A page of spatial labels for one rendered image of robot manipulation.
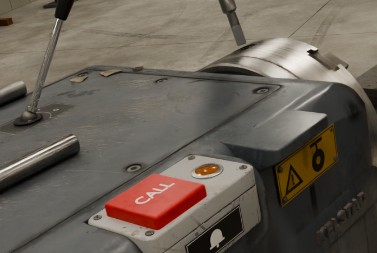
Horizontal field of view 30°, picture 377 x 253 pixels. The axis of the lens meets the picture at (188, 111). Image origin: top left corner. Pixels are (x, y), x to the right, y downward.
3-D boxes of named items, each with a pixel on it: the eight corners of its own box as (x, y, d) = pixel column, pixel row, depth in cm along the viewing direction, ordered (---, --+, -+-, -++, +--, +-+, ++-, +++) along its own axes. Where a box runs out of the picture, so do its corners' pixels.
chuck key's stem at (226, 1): (249, 42, 104) (223, -33, 102) (235, 47, 104) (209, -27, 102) (248, 41, 106) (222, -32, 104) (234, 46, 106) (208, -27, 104)
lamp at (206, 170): (209, 184, 60) (207, 175, 60) (191, 180, 61) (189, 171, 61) (224, 173, 61) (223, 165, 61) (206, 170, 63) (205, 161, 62)
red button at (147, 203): (160, 241, 53) (155, 217, 52) (107, 225, 57) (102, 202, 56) (210, 205, 57) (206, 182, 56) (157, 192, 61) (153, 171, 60)
